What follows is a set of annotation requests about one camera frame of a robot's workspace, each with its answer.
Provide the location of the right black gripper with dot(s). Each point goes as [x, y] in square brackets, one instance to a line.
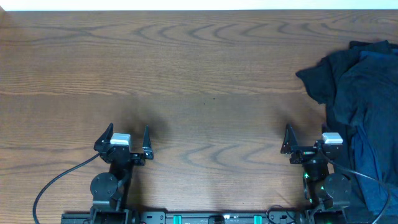
[304, 154]

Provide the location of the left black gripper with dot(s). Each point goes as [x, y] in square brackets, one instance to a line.
[102, 147]

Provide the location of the dark teal t-shirt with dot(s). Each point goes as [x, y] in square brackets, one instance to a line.
[329, 83]

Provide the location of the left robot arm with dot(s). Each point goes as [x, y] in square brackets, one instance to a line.
[110, 189]

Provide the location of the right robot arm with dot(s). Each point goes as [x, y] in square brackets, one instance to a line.
[327, 192]

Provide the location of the blue garment in pile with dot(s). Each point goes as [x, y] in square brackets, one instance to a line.
[374, 87]

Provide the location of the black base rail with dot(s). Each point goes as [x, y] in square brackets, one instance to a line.
[270, 217]

